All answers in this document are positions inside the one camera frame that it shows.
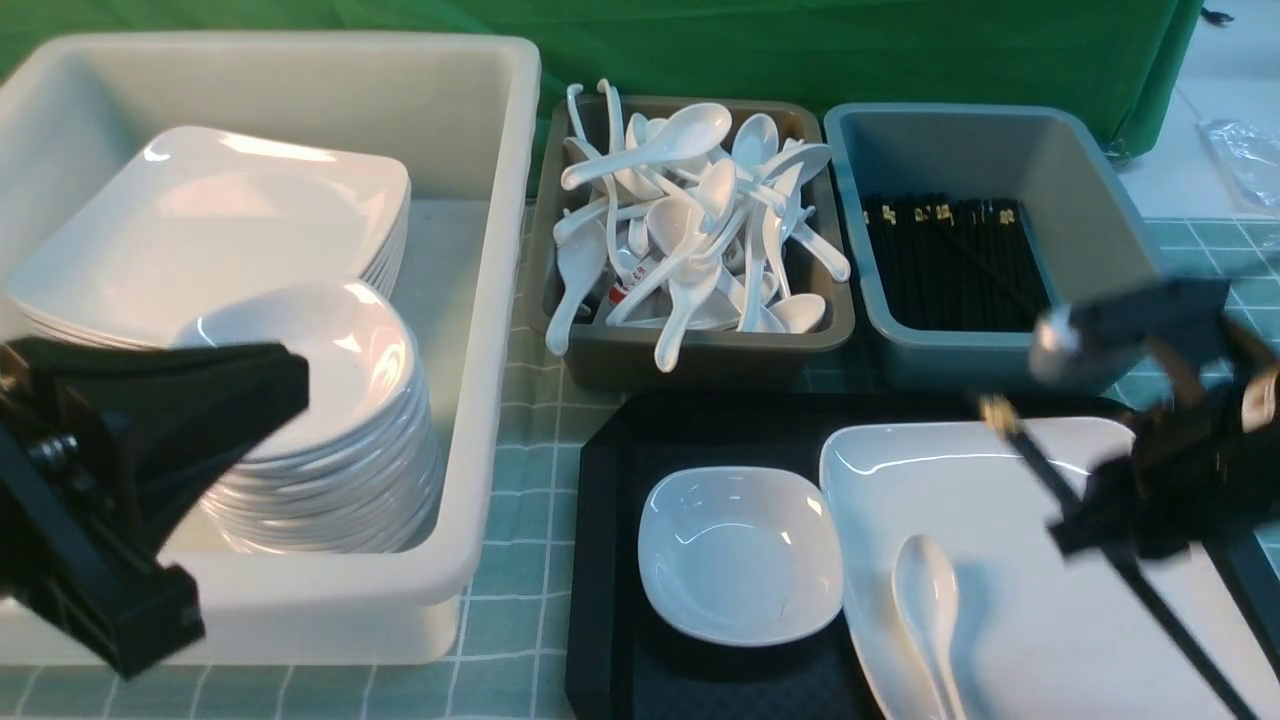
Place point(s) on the green checkered tablecloth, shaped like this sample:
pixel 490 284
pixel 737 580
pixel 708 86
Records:
pixel 508 655

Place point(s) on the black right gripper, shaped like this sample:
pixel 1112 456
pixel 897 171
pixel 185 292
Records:
pixel 1203 463

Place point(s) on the small white square bowl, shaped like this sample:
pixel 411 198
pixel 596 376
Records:
pixel 740 557

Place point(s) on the stack of white square plates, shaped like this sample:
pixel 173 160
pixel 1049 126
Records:
pixel 201 218

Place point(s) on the white spoon top of pile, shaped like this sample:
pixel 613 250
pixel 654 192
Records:
pixel 690 132

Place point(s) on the large white plastic bin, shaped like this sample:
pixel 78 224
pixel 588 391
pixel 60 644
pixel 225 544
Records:
pixel 460 112

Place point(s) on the brown cutlery bin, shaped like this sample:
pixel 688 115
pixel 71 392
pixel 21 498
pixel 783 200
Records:
pixel 622 359

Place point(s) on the black serving tray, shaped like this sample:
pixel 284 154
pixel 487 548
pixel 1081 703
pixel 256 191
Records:
pixel 624 662

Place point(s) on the black chopstick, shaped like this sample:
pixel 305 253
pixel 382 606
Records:
pixel 999 415
pixel 1177 632

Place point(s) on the stack of white small bowls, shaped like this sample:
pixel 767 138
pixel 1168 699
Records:
pixel 361 468

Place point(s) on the white spoon front of pile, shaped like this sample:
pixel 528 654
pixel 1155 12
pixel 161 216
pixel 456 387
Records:
pixel 692 283

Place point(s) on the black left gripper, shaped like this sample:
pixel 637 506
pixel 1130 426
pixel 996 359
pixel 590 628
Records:
pixel 105 453

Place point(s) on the green backdrop cloth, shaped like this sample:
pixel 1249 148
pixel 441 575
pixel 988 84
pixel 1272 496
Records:
pixel 1112 64

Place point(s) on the bundle of black chopsticks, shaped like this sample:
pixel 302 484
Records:
pixel 955 264

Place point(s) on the white spoon left of pile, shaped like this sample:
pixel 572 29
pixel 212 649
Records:
pixel 580 262

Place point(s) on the white square rice plate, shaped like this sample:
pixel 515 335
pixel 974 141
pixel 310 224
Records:
pixel 1038 637

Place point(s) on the white ceramic spoon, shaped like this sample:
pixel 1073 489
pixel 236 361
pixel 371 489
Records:
pixel 926 597

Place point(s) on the clear plastic bag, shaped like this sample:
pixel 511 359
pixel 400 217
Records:
pixel 1248 159

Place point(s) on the white spoon of pile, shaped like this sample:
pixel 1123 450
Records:
pixel 690 132
pixel 580 262
pixel 692 283

